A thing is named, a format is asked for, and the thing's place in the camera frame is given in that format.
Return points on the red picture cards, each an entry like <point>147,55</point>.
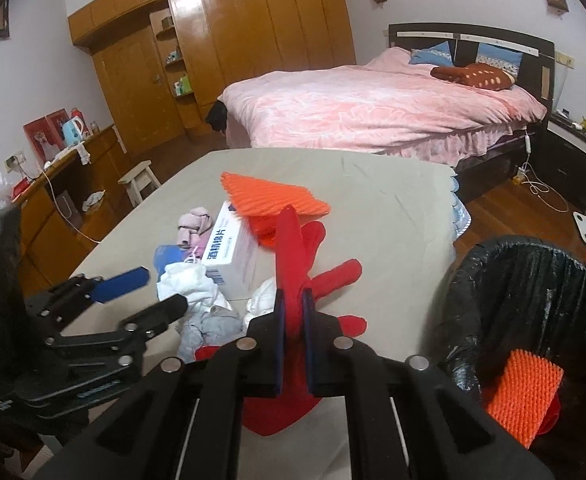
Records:
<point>43,137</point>

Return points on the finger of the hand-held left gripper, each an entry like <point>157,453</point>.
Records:
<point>123,280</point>
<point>163,310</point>

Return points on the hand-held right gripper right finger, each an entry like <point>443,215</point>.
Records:
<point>309,325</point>

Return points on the blue quilted cloth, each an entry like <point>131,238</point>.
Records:
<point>462,210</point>

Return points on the beige table cover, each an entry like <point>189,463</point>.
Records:
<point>383,220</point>

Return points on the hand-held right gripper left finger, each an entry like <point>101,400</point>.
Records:
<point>280,325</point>

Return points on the white blue cardboard box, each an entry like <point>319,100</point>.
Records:
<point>233,255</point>

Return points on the brown dotted pillow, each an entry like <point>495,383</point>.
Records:
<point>473,76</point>

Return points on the red rubber glove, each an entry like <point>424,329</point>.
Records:
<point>295,270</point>

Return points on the blue plastic cover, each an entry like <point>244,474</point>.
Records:
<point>165,257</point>

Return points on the wall socket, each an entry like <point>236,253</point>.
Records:
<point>566,59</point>

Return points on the green bottle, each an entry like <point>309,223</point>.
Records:
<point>183,85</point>

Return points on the black cloth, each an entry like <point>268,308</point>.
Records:
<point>218,116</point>

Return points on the blue patterned pillow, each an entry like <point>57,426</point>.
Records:
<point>498,56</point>
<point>433,54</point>

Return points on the wooden wardrobe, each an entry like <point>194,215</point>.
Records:
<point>253,40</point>

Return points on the red crumpled wrapper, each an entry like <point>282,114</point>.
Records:
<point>263,232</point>

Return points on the white wooden stool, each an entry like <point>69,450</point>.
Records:
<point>140,180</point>

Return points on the grey crumpled cloth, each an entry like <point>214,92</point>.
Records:
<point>213,325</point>

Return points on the blue electric kettle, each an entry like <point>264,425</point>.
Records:
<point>74,131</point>

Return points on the dark nightstand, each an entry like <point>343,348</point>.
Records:
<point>570,160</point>

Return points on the wooden sideboard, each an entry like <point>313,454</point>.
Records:
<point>98,160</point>

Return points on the dark wooden bed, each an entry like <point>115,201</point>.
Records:
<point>538,60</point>

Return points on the pink blanket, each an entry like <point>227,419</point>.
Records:
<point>363,105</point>

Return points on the pink face mask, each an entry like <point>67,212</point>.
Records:
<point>195,227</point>

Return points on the trash bin with black bag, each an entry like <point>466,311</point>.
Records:
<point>533,300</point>

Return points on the small white crumpled tissue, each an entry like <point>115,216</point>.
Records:
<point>260,302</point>

